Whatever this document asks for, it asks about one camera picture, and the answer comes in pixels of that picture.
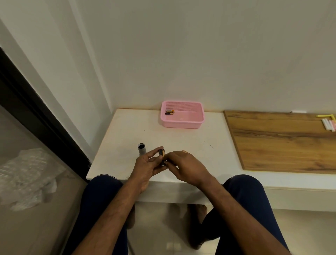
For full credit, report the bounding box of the yellow chalk stick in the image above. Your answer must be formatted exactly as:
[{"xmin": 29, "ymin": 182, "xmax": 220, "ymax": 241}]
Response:
[{"xmin": 316, "ymin": 113, "xmax": 336, "ymax": 122}]

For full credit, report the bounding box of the person's left hand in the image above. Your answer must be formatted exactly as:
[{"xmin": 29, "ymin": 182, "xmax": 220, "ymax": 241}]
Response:
[{"xmin": 128, "ymin": 146, "xmax": 169, "ymax": 195}]

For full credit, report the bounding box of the person's left forearm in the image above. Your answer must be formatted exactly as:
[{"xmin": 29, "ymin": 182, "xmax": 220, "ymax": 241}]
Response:
[{"xmin": 71, "ymin": 178, "xmax": 144, "ymax": 255}]

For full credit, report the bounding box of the black door frame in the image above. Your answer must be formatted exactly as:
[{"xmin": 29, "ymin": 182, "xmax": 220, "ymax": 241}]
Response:
[{"xmin": 0, "ymin": 47, "xmax": 91, "ymax": 182}]

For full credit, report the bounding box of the person's right foot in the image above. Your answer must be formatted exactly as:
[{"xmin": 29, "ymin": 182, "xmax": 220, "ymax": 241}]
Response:
[{"xmin": 195, "ymin": 205, "xmax": 208, "ymax": 224}]

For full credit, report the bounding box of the person's left leg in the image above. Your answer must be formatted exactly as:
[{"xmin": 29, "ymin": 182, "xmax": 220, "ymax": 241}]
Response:
[{"xmin": 63, "ymin": 174, "xmax": 136, "ymax": 255}]

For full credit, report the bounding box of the wood-grain board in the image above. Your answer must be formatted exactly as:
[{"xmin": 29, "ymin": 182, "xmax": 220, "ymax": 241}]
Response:
[{"xmin": 223, "ymin": 110, "xmax": 336, "ymax": 175}]

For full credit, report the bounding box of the person's right hand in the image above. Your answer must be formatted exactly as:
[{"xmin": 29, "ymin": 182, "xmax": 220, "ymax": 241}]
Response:
[{"xmin": 163, "ymin": 150, "xmax": 216, "ymax": 188}]

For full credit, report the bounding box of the clear bubble wrap sheet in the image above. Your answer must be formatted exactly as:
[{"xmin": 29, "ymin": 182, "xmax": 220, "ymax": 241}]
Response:
[{"xmin": 0, "ymin": 148, "xmax": 67, "ymax": 212}]

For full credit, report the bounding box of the pink plastic basket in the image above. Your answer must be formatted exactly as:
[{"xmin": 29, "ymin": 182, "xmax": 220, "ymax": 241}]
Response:
[{"xmin": 160, "ymin": 101, "xmax": 205, "ymax": 129}]

